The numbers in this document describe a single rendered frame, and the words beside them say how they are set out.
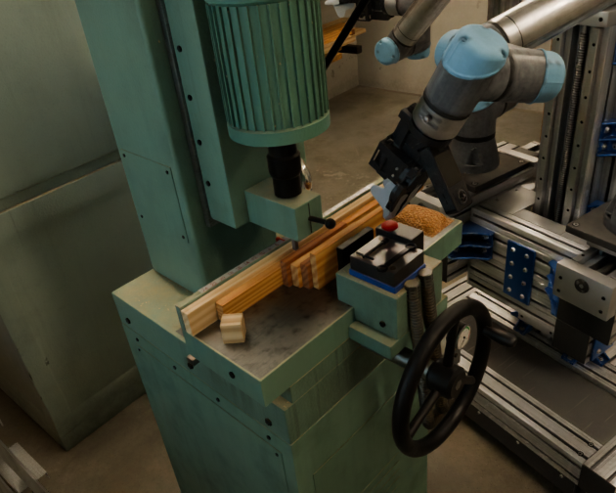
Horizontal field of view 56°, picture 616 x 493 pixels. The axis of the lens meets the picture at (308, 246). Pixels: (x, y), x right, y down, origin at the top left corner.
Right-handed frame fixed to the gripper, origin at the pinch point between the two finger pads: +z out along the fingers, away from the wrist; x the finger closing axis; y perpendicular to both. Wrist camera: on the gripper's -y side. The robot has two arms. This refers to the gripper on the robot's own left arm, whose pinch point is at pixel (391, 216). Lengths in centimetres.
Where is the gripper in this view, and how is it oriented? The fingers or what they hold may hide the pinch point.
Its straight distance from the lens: 103.5
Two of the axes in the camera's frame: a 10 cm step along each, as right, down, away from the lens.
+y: -6.8, -6.8, 2.7
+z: -2.7, 5.8, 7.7
